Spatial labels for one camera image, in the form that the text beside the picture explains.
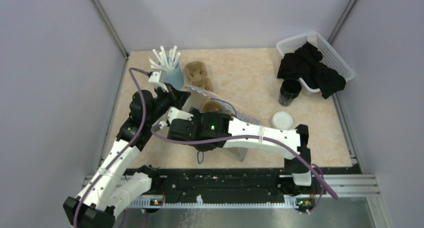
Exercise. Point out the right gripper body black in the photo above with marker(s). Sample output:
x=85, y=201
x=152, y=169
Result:
x=197, y=117

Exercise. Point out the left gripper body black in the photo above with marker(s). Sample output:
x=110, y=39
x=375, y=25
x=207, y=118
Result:
x=163, y=102

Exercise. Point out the checkered paper takeout bag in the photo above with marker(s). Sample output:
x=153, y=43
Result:
x=200, y=96

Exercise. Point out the stack of black cups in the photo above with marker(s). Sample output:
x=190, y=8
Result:
x=289, y=90

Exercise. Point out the cardboard cup carrier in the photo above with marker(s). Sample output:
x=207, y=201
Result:
x=213, y=106
x=196, y=74

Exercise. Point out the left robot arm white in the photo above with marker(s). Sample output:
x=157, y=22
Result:
x=101, y=201

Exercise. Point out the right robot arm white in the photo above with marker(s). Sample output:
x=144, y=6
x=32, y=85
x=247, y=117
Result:
x=286, y=143

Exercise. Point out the blue straw holder cup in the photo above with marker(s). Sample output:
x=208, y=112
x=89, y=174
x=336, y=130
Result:
x=175, y=77

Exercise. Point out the white wrapped straws bundle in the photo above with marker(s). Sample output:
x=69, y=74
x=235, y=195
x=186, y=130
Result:
x=166, y=60

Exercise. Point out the stack of white lids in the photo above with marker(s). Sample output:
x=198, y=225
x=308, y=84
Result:
x=282, y=120

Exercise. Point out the black cloth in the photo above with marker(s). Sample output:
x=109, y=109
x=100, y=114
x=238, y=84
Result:
x=306, y=63

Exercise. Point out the white plastic basket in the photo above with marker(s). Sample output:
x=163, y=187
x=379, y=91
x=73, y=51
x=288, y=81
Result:
x=331, y=58

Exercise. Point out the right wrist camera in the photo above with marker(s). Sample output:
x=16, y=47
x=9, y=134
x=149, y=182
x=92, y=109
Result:
x=174, y=114

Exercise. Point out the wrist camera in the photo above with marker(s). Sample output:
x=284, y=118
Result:
x=174, y=114
x=156, y=80

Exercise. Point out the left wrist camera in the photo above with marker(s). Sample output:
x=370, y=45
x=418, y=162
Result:
x=156, y=80

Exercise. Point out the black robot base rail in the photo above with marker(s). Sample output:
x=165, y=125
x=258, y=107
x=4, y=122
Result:
x=174, y=188

